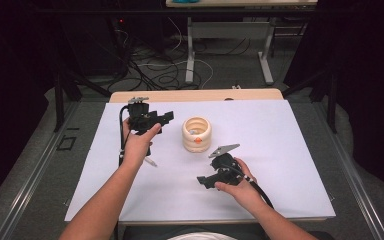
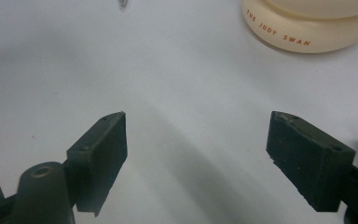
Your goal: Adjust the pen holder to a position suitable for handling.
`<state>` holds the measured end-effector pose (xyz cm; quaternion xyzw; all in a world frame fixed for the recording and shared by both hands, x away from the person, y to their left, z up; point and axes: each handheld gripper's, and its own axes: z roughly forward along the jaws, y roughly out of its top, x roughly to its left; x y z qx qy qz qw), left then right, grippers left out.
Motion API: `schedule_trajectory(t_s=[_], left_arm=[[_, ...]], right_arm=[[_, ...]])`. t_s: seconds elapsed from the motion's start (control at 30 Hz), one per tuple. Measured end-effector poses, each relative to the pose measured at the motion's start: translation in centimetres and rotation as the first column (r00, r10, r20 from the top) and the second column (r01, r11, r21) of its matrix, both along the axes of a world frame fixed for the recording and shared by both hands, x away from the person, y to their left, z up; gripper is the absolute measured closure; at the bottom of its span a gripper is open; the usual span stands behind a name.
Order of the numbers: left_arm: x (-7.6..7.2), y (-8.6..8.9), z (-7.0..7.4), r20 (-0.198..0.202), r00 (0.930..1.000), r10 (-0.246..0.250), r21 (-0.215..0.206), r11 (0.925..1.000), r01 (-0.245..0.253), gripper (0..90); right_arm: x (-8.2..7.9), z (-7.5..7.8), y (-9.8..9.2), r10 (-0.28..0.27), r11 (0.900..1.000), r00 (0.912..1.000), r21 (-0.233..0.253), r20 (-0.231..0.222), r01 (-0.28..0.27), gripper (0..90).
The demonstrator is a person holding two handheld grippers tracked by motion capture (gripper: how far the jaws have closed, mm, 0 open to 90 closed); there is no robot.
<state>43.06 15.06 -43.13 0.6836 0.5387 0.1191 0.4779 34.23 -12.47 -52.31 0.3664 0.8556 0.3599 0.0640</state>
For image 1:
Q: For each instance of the metal floor rail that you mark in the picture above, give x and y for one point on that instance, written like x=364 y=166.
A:
x=30 y=180
x=353 y=180

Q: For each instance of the white table mat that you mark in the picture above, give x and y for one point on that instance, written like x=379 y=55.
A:
x=180 y=200

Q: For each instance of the person's left hand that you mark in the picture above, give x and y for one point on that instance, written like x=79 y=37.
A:
x=136 y=146

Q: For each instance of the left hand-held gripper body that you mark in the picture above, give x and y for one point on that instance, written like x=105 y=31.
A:
x=140 y=116

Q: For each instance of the small white floor plug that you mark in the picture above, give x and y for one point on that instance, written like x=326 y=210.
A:
x=236 y=87

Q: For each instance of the black horizontal frame bar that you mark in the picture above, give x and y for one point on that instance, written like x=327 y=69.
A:
x=113 y=11

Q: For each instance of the wooden table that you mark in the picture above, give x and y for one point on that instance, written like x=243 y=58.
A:
x=180 y=96

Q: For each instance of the cream ribbed pen holder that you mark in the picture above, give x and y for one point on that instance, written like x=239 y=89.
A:
x=188 y=143

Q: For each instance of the person's dark grey garment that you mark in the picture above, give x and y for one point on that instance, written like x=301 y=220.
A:
x=146 y=233

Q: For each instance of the teal object on desk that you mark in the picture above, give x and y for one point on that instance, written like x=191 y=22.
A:
x=185 y=1

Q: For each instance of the person's right hand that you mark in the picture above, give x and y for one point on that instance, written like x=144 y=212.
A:
x=243 y=195

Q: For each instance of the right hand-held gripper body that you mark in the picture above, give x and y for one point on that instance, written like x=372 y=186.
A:
x=226 y=170

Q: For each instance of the silver pen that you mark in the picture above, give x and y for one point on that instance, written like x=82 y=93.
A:
x=151 y=162

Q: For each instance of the black metal stand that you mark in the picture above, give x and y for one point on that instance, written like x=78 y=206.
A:
x=59 y=100
x=331 y=100

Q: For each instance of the grey-legged background desk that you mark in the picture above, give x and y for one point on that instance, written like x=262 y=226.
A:
x=230 y=30

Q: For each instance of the black computer tower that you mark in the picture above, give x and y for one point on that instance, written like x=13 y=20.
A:
x=93 y=46

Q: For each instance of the person's white shirt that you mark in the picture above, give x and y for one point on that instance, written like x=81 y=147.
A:
x=201 y=237

